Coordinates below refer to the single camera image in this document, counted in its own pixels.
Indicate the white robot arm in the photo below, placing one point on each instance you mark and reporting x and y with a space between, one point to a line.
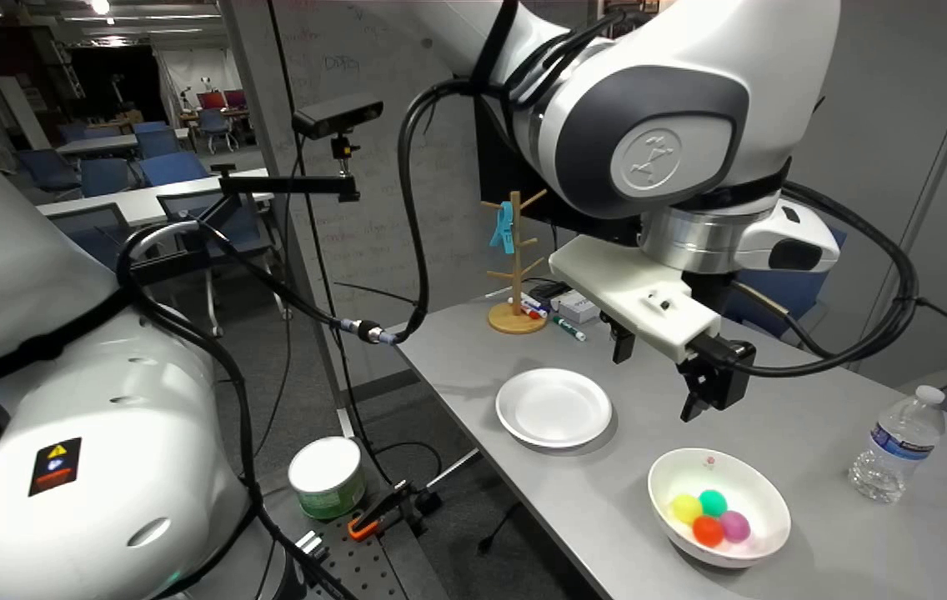
651 112

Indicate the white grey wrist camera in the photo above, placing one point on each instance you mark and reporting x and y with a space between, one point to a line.
790 252

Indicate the wooden mug tree stand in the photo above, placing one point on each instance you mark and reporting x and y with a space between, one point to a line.
515 273

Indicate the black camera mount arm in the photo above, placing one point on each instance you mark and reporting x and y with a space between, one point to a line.
274 186

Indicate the deep white bowl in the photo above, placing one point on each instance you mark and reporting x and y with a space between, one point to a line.
763 488

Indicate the black monitor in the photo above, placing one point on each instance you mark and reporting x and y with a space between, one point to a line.
495 167

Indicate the black camera on stand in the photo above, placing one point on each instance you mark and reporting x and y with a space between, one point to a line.
336 114

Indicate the small white box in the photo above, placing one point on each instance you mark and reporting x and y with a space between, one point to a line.
573 305

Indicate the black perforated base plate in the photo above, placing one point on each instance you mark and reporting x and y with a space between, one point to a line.
369 573

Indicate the shallow white foam bowl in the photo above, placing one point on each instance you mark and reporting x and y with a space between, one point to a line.
555 407

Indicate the yellow ball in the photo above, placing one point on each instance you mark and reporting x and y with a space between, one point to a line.
681 509

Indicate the blue chair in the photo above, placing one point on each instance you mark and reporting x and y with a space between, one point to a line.
790 295
106 175
174 167

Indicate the clear plastic water bottle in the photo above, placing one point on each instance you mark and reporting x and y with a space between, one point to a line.
894 445

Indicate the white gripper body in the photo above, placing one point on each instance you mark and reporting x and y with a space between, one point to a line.
633 292

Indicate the blue item on mug tree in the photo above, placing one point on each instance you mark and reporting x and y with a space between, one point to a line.
502 232

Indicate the orange black clamp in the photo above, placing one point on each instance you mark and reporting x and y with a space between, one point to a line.
373 521

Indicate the green ball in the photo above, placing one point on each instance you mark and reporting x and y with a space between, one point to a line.
710 502

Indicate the green white tape roll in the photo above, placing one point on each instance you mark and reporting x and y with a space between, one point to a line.
325 471

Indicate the purple ball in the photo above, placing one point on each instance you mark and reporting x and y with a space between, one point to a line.
739 529

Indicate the orange ball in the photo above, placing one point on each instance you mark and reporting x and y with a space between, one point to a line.
706 531

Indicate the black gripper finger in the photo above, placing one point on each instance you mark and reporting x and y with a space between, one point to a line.
715 379
621 338

